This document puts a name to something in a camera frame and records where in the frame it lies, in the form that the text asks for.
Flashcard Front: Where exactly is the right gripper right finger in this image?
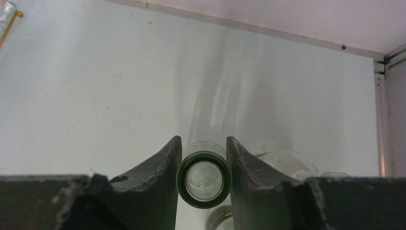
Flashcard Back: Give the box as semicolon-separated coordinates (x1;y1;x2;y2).
226;137;406;230

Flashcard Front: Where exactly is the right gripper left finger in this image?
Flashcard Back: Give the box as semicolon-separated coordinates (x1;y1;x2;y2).
0;136;182;230

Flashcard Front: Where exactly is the clear glass bottle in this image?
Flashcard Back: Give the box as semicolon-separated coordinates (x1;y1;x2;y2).
255;150;319;181

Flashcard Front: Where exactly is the clear bottle black label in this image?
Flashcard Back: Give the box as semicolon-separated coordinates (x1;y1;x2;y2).
176;141;235;230

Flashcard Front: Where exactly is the clear bottle frosted cap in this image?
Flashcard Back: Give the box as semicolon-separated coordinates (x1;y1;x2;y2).
320;172;351;178

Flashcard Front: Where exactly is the clear bottle black cork top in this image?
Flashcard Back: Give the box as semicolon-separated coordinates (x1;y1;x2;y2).
0;0;17;38

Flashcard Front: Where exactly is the gold wire wine rack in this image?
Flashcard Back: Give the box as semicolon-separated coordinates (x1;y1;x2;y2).
0;11;24;46

